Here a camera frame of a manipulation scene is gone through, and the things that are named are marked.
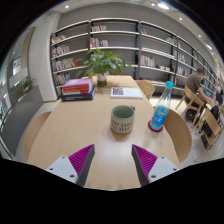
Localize ceiling lights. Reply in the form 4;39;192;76
63;1;214;51

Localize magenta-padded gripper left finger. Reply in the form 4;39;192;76
45;143;96;188

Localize white booklet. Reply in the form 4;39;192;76
110;86;144;100

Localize person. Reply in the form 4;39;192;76
184;67;213;108
214;84;224;106

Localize wooden slat chair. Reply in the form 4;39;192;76
174;84;206;123
194;106;223;150

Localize dark blue book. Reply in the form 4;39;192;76
60;87;97;103

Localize red book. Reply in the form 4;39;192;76
61;87;94;96

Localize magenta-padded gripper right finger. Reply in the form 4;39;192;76
131;143;180;188

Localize round-backed wooden chair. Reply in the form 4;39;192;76
163;108;193;164
134;79;156;100

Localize clear bottle with blue cap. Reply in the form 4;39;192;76
149;80;175;132

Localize leafy potted plant, white pot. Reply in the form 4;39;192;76
75;48;136;88

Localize pink book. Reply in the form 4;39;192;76
62;78;94;92

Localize grey bookshelf unit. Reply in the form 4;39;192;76
49;17;224;98

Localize green patterned ceramic mug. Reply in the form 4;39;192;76
110;104;136;135

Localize small green ledge plant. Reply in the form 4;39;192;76
20;75;38;94

